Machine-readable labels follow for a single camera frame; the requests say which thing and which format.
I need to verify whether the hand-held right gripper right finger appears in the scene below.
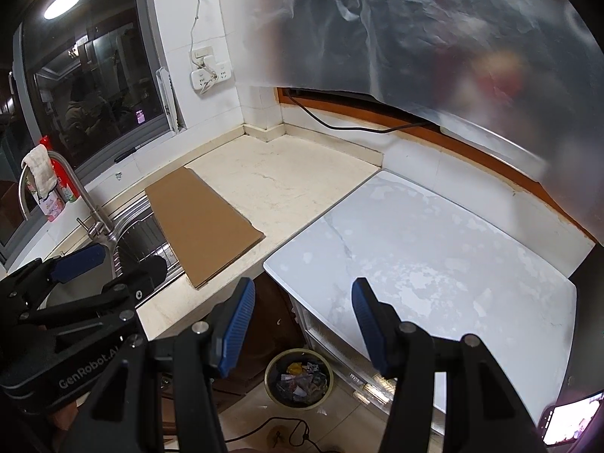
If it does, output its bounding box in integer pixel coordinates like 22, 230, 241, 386
351, 277, 548, 453

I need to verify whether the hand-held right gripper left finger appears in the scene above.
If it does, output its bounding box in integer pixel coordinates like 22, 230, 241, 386
60, 277, 256, 453

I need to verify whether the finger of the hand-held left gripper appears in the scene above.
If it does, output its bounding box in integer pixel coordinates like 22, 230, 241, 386
0, 244, 105, 322
19, 256, 167, 341

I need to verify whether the round bin with black bag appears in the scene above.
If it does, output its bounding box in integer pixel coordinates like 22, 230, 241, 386
264, 348, 334, 409

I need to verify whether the person's left hand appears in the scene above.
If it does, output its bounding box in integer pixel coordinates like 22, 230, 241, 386
47, 403, 81, 430

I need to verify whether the stainless steel sink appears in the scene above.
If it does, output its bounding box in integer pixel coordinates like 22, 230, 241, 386
45, 196, 187, 310

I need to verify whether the white marble top cabinet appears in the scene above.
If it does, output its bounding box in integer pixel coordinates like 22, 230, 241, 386
263, 170, 577, 435

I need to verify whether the steel faucet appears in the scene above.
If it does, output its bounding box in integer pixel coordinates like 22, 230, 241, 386
18, 151, 116, 251

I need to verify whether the pink packet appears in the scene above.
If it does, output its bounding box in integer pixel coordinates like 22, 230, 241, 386
38, 193, 67, 222

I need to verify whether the brown cardboard sheet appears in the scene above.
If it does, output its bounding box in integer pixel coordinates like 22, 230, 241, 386
144, 167, 265, 290

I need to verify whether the red bottle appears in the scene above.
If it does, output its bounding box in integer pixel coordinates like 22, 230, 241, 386
40, 134, 81, 203

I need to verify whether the white towel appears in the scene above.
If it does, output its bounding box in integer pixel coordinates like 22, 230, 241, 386
21, 146, 55, 199

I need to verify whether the dark glass window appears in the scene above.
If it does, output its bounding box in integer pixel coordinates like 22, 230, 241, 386
0, 0, 177, 256

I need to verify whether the white ribbed plastic rack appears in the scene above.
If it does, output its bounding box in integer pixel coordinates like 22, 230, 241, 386
156, 67, 182, 132

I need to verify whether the white power strip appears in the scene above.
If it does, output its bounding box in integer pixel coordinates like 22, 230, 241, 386
190, 62, 233, 97

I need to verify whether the smartphone with lit screen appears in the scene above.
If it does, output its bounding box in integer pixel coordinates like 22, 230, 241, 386
542, 389, 604, 447

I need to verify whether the translucent plastic sheet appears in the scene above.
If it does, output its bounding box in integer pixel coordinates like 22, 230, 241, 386
240, 0, 604, 246

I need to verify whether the wire dish rack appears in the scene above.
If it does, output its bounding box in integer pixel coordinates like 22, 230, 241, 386
118, 219, 177, 270

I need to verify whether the black floor cable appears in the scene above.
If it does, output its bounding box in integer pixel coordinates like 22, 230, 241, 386
222, 416, 345, 453

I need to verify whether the white wall socket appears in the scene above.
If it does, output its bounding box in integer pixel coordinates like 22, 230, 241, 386
191, 46, 215, 69

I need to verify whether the white power cable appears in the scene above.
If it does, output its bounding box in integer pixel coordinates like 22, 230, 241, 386
182, 0, 222, 95

